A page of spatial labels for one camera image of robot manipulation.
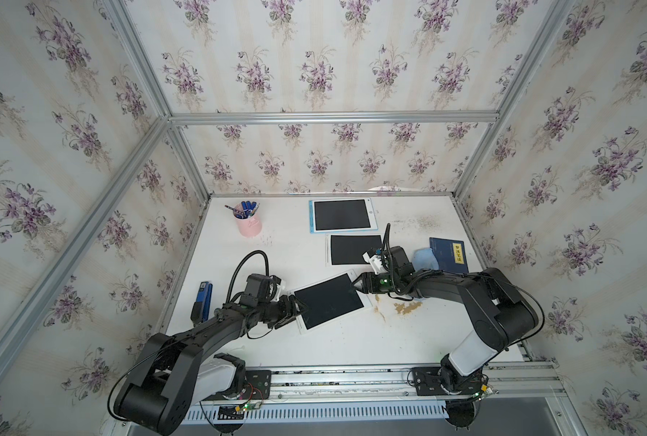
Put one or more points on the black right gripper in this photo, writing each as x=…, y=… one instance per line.
x=365, y=280

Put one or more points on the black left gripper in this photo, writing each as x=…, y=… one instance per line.
x=285, y=314

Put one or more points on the white framed tablet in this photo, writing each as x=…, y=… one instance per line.
x=351, y=249
x=330, y=301

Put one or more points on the light blue microfiber cloth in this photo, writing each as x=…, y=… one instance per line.
x=424, y=259

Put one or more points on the blue framed drawing tablet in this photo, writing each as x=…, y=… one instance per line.
x=342, y=215

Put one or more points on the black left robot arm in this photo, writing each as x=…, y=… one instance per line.
x=157, y=391

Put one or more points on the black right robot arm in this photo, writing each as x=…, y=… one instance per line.
x=500, y=312

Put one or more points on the dark blue book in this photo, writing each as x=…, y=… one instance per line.
x=450, y=255

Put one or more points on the pink pen cup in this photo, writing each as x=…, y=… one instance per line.
x=248, y=226

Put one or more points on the small green circuit board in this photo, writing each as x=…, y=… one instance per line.
x=237, y=412

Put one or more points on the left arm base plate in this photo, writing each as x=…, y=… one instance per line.
x=249, y=386

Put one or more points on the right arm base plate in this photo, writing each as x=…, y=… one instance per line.
x=438, y=381

